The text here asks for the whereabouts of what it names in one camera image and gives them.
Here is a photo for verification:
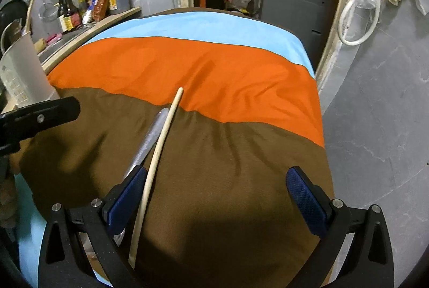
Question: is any red chili powder bag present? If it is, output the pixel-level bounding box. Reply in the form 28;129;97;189
93;0;112;21

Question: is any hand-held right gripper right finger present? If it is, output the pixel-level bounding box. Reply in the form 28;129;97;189
286;166;395;288

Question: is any dark pump bottle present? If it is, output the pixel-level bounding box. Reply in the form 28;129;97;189
56;0;70;19

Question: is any wooden chopstick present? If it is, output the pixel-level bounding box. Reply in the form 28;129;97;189
128;87;184;271

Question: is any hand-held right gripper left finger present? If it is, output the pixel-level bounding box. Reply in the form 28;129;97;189
38;167;148;288

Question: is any white flexible hose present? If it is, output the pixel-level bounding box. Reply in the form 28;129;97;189
337;0;391;47

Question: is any striped brown blue orange cloth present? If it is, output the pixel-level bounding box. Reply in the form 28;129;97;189
8;6;334;288

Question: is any large soy sauce bottle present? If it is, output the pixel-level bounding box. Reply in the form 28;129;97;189
62;0;83;33

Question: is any person's left hand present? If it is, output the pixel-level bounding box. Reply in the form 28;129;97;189
0;174;18;229

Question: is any wooden spatula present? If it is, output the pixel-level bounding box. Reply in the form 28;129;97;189
22;0;38;36

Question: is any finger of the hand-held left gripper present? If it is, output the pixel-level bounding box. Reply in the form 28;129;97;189
0;96;82;155

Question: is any grey cabinet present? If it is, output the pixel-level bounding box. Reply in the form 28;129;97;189
256;0;333;75

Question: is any white plastic utensil holder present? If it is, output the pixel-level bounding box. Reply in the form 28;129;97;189
0;31;61;109

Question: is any black wok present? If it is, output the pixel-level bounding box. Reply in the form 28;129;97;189
0;0;30;40

